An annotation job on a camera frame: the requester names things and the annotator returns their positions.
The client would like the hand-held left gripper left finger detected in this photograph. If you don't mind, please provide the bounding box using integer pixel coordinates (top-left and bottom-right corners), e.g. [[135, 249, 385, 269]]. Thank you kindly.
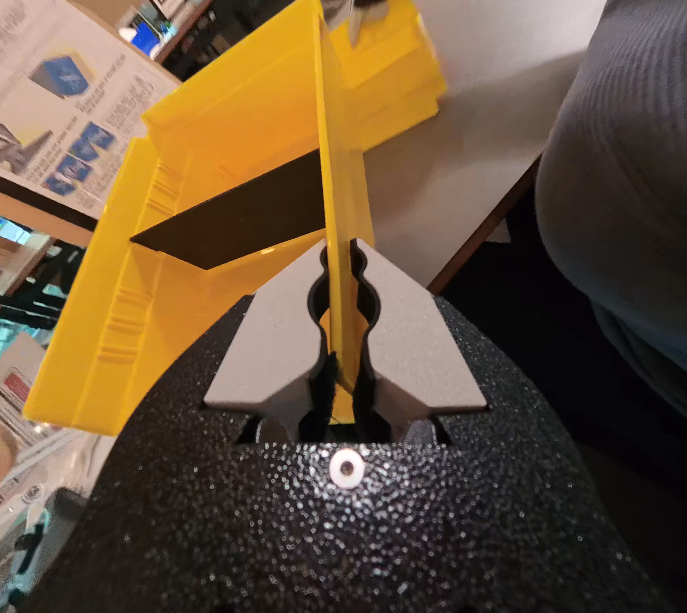
[[203, 240, 339, 443]]

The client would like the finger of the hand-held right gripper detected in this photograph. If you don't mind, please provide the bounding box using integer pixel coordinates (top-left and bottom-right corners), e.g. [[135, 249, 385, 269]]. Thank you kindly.
[[346, 0, 395, 49]]

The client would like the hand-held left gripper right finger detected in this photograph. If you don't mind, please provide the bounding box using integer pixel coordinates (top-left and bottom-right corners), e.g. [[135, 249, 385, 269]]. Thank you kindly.
[[350, 238, 489, 443]]

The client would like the yellow plastic bin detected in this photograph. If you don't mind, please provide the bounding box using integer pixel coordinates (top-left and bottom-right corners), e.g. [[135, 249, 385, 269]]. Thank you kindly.
[[23, 0, 376, 437], [326, 0, 449, 153]]

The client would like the black bin divider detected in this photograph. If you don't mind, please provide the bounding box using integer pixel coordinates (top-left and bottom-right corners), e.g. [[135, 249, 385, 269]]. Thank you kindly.
[[130, 147, 328, 271]]

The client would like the person's torso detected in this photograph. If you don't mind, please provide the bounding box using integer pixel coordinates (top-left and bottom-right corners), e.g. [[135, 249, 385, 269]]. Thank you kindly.
[[536, 0, 687, 410]]

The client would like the printed instruction sheet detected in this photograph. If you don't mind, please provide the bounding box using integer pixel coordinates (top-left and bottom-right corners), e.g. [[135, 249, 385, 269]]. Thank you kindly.
[[0, 0, 183, 221]]

